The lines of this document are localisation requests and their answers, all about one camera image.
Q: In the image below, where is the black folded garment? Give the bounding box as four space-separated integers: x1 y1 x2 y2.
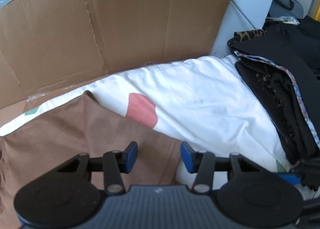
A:
227 16 320 191

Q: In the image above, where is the brown printed t-shirt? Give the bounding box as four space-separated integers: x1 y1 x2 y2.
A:
1 91 181 228

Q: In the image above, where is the leopard print cloth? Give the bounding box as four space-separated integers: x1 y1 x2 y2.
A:
234 29 267 42

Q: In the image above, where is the dark grey bag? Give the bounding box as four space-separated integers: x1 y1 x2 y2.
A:
268 0 304 19

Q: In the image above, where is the cream bear print bedsheet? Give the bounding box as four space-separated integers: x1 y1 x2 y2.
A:
1 55 290 185

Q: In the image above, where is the brown cardboard sheet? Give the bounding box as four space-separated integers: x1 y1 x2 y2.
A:
0 0 242 127

